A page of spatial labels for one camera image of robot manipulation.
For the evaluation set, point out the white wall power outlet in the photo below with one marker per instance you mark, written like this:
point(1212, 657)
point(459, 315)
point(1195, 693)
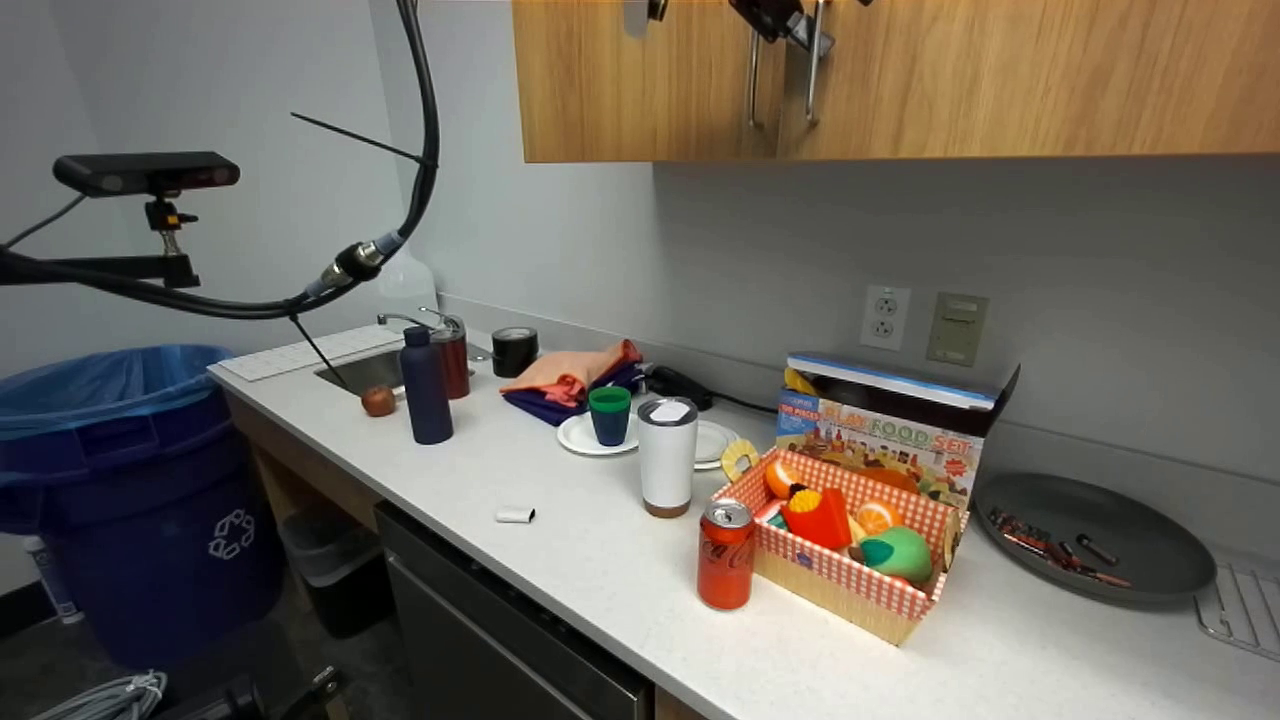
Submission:
point(885, 316)

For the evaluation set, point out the beige wall switch plate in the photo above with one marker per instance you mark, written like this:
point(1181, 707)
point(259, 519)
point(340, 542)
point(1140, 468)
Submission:
point(956, 330)

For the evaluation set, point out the dark red bottle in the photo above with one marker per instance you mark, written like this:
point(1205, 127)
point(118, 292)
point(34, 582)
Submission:
point(459, 362)

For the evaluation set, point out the red soda can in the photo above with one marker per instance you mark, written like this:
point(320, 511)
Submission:
point(724, 555)

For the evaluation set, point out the small brown round object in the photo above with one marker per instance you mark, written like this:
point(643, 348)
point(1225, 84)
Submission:
point(381, 397)

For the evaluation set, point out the blue recycling bin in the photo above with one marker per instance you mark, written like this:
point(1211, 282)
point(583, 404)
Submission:
point(133, 521)

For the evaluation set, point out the metal faucet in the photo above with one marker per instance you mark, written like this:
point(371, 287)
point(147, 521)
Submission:
point(404, 316)

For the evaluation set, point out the black trash bin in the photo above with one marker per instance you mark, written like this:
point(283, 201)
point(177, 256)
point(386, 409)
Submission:
point(334, 575)

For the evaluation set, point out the orange slice toy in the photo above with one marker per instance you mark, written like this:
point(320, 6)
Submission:
point(783, 479)

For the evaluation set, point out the wooden cabinet door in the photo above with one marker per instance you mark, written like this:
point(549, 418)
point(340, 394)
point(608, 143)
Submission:
point(624, 93)
point(935, 81)

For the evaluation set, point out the clear plastic bag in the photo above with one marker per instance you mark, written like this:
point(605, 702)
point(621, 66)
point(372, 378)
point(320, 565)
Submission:
point(107, 699)

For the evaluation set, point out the grey round plate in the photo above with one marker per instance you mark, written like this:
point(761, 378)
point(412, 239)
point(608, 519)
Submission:
point(1147, 533)

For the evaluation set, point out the steel sink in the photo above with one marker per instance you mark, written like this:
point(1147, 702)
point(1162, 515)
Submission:
point(367, 369)

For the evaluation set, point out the orange cloth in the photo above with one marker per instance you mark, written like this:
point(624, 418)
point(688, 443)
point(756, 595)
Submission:
point(575, 369)

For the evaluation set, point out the orange yellow toy fruit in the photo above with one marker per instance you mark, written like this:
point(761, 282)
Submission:
point(872, 519)

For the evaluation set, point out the black cup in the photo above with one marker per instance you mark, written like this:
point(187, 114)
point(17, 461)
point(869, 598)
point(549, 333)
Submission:
point(513, 348)

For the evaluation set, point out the red toy food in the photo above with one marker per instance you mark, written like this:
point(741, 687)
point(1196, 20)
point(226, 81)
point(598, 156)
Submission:
point(823, 521)

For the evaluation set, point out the black flat device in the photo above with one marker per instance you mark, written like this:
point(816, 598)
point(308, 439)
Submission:
point(676, 387)

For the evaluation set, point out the green cup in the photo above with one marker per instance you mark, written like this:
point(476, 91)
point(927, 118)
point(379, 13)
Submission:
point(608, 418)

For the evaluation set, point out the white plate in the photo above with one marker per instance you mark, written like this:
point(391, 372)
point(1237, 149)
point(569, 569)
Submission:
point(577, 439)

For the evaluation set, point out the blue bottle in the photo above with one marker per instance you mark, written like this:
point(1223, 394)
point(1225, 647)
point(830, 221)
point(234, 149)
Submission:
point(424, 394)

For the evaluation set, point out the small white lighter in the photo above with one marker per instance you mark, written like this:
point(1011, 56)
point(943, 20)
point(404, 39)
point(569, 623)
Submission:
point(518, 515)

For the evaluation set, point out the white tumbler with lid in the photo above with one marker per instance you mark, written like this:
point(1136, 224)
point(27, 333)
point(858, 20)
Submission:
point(665, 461)

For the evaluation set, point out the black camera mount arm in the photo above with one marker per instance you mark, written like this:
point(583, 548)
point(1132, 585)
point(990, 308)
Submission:
point(133, 270)

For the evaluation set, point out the wooden wall cabinet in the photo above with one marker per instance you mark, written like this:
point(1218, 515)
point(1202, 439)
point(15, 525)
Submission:
point(1202, 81)

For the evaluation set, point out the dark dishwasher front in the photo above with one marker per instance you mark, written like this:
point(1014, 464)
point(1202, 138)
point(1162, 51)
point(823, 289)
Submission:
point(506, 625)

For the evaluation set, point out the stereo camera bar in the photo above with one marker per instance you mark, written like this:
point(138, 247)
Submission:
point(147, 175)

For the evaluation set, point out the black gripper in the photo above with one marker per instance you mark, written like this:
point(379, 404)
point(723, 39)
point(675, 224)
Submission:
point(771, 11)

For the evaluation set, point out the orange checkered cardboard basket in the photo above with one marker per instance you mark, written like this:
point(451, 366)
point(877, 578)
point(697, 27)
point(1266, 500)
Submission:
point(840, 582)

